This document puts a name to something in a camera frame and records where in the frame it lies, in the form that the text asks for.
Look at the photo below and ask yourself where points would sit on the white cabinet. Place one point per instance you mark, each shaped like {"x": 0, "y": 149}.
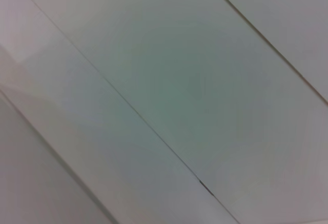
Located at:
{"x": 179, "y": 93}

